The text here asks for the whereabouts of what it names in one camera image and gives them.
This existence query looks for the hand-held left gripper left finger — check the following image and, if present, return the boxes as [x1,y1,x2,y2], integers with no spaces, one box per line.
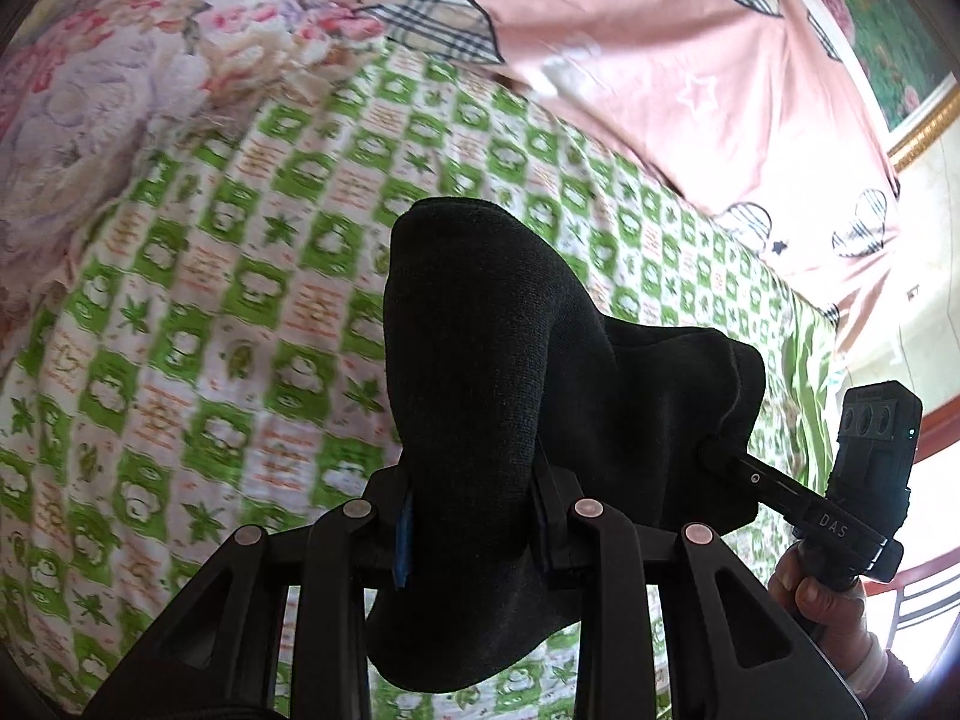
[82,465,415,720]

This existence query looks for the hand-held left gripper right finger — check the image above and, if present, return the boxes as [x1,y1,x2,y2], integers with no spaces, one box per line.
[531,457,871,720]

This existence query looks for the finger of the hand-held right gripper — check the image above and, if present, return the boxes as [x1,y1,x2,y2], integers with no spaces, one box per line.
[699,439,815,520]

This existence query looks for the black pants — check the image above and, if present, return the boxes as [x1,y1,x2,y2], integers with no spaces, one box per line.
[364,197,767,693]

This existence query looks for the person's right forearm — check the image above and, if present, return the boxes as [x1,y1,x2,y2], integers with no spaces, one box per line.
[844,626,935,720]

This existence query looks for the person's right hand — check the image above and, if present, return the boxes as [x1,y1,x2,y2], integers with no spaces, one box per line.
[766,544,878,680]

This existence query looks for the red metal railing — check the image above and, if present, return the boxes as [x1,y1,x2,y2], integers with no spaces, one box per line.
[877,551,960,653]

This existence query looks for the green checkered bed sheet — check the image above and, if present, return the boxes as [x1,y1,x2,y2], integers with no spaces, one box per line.
[0,41,852,720]

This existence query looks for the pink quilt with plaid hearts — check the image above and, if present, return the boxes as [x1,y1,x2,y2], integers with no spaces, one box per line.
[274,0,901,338]

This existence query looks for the floral blanket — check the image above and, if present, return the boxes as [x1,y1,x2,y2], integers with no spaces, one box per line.
[0,0,387,331]

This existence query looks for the gold framed floral wall picture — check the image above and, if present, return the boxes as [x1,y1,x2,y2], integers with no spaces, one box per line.
[776,0,960,173]

